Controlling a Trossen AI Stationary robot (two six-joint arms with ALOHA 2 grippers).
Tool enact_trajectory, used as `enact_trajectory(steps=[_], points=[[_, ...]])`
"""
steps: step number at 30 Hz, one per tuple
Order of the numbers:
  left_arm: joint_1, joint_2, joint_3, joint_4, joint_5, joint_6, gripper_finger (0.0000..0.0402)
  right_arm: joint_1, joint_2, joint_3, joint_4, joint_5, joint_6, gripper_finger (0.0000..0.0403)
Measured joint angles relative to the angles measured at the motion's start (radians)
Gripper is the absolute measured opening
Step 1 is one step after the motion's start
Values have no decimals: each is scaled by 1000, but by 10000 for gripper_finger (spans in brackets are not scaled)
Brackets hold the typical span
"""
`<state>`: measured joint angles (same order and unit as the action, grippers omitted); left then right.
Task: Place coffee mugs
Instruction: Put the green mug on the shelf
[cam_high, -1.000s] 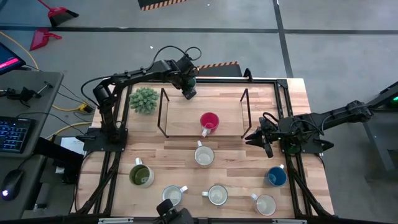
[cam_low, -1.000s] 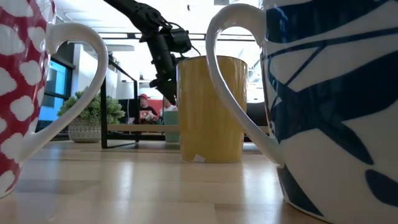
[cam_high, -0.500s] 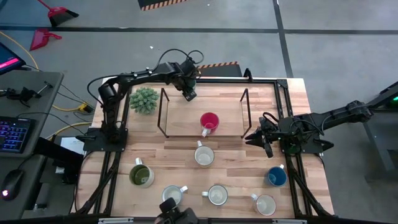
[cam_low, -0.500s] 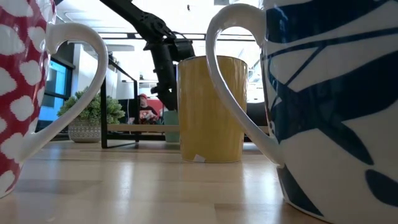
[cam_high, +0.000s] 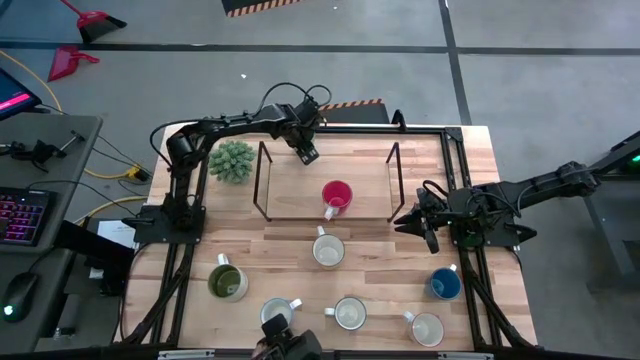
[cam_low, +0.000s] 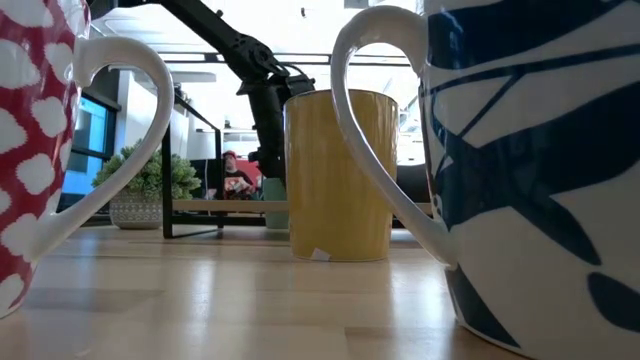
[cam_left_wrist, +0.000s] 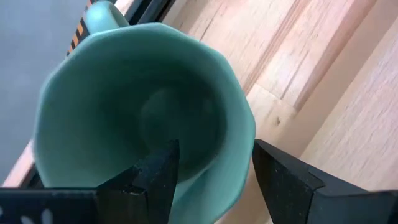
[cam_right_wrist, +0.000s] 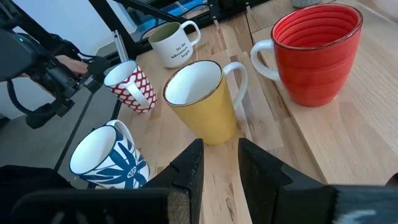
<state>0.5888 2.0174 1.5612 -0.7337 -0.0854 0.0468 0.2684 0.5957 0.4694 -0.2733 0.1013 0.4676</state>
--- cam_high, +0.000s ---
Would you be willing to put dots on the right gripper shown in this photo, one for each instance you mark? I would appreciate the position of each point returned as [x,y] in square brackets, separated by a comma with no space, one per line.
[437,215]

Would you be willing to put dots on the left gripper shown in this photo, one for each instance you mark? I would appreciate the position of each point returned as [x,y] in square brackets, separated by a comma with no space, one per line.
[295,125]

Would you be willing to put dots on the white mug grey diamonds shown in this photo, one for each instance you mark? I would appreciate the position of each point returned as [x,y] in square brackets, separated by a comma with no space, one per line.
[426,330]

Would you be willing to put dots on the white mug blue pattern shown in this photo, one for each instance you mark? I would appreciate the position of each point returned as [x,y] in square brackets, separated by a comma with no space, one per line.
[350,314]

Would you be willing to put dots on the white mug red pattern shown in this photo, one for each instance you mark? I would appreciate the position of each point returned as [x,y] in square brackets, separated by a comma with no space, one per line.
[275,307]

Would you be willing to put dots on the olive green mug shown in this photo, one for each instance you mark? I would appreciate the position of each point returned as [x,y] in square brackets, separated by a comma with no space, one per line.
[227,285]

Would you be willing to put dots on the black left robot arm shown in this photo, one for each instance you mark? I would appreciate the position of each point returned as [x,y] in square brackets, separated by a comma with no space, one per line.
[225,122]

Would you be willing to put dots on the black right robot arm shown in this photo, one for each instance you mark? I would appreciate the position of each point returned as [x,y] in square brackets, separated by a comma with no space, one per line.
[525,192]

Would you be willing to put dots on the hazard striped black mat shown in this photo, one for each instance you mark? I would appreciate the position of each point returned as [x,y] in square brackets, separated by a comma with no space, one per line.
[250,5]
[360,114]

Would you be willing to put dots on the wooden shelf black legs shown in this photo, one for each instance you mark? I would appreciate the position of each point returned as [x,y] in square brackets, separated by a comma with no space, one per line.
[300,195]

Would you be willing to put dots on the artificial plant patterned pot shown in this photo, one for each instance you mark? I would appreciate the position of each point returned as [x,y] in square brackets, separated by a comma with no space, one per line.
[231,161]

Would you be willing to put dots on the black table clamp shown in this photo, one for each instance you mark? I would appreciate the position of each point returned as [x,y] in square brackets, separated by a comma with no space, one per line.
[398,120]

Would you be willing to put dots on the yellow power plug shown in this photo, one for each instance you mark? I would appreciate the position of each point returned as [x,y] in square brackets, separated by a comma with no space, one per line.
[134,172]

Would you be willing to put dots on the dark metal stand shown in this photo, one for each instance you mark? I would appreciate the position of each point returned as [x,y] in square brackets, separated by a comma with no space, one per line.
[615,210]

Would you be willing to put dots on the white paper sheet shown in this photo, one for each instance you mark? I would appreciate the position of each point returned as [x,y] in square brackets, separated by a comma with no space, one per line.
[117,232]

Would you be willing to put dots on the red dustpan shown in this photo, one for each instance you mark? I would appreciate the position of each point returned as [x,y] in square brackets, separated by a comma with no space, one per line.
[65,62]

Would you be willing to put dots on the black clamp tool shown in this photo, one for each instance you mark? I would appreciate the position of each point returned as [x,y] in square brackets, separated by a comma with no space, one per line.
[37,150]

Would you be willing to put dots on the grey side desk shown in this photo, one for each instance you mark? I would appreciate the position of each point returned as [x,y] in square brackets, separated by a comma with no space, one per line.
[20,179]

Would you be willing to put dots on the computer monitor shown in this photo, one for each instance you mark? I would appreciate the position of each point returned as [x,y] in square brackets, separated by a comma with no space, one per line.
[12,97]

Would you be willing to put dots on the backlit black keyboard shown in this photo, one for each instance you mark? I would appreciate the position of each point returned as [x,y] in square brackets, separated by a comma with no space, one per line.
[22,217]

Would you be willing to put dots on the black computer mouse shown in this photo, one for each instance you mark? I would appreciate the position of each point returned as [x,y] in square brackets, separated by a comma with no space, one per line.
[22,292]

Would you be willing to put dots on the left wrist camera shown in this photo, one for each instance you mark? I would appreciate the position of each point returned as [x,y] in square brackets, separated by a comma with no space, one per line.
[307,154]

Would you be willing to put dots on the black aluminium table frame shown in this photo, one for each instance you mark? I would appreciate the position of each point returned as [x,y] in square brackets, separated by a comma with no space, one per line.
[375,130]

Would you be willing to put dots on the silver metal bracket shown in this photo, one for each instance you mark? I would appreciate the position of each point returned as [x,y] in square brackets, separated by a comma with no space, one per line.
[465,356]
[185,355]

